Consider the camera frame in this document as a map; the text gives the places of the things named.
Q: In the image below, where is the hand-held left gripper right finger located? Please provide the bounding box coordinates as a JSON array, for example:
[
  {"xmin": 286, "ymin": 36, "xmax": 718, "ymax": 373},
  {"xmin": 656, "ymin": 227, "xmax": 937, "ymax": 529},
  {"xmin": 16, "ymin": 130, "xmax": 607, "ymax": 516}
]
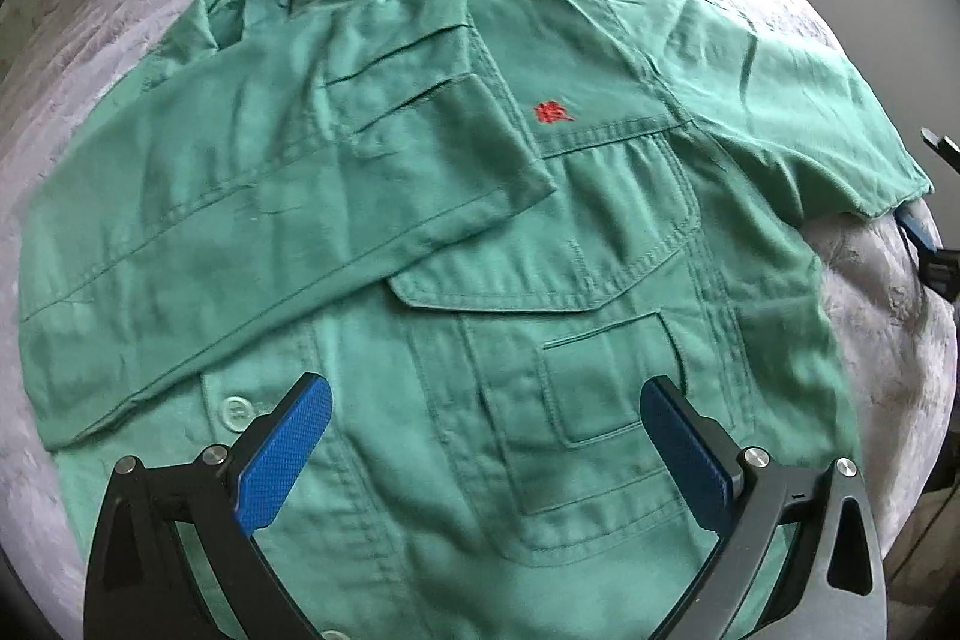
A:
[{"xmin": 640, "ymin": 374, "xmax": 887, "ymax": 640}]

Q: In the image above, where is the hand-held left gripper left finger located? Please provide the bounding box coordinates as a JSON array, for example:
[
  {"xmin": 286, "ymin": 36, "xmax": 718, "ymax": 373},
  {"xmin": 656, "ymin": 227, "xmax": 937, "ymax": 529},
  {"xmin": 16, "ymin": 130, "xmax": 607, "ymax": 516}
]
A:
[{"xmin": 82, "ymin": 372, "xmax": 333, "ymax": 640}]

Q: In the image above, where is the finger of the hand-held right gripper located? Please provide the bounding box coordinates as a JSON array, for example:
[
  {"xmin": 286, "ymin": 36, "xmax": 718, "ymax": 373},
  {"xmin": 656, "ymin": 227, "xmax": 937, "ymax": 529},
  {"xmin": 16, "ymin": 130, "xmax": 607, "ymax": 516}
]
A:
[
  {"xmin": 921, "ymin": 127, "xmax": 960, "ymax": 171},
  {"xmin": 895, "ymin": 200, "xmax": 960, "ymax": 313}
]

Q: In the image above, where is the green work jacket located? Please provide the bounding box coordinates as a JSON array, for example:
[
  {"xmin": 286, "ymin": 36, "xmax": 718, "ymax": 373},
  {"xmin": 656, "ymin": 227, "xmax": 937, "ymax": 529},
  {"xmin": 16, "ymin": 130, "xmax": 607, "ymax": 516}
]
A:
[{"xmin": 16, "ymin": 0, "xmax": 935, "ymax": 640}]

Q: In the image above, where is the purple embossed blanket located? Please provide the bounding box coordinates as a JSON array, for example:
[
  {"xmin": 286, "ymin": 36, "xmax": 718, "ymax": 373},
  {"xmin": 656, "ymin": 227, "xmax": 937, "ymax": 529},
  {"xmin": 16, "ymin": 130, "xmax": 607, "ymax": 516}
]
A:
[{"xmin": 0, "ymin": 0, "xmax": 960, "ymax": 640}]

